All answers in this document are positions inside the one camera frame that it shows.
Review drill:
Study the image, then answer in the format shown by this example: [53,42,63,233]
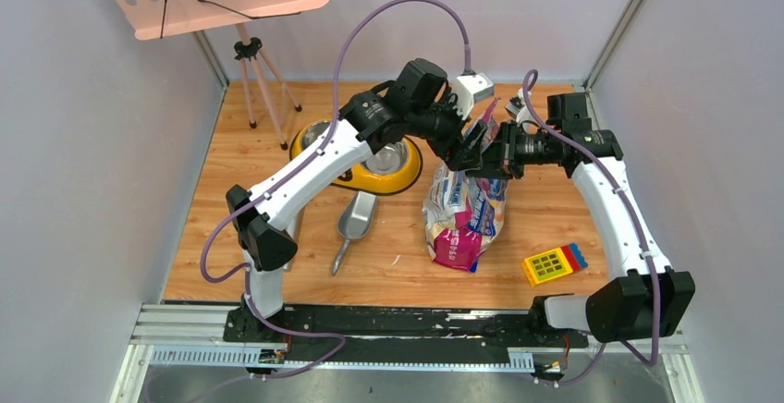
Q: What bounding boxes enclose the cat food bag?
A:
[422,97,510,274]

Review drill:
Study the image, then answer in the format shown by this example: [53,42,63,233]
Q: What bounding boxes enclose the yellow double pet bowl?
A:
[289,120,423,196]

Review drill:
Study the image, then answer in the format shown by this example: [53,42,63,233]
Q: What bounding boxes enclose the silver metal scoop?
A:
[331,191,377,276]

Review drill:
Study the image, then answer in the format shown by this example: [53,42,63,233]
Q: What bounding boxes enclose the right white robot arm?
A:
[481,92,695,346]

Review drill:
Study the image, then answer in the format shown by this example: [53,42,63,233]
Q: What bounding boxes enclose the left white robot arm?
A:
[227,58,495,341]

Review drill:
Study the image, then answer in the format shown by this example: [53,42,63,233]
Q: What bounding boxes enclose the yellow toy block calculator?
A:
[521,243,588,287]

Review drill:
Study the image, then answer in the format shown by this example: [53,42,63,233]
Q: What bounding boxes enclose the silver toy microphone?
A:
[282,216,304,273]

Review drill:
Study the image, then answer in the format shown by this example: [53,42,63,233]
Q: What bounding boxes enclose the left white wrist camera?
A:
[452,73,495,120]

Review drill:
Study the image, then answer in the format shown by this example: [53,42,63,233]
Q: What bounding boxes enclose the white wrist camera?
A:
[505,89,538,133]
[452,73,495,120]

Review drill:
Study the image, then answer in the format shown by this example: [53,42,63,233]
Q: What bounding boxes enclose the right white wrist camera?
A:
[505,89,538,133]

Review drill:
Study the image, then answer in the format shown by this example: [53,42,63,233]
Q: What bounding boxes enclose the grey slotted cable duct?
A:
[149,340,535,373]

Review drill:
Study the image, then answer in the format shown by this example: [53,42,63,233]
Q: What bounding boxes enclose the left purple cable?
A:
[199,0,474,379]

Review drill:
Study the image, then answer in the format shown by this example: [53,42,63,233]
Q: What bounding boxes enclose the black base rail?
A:
[223,305,589,357]

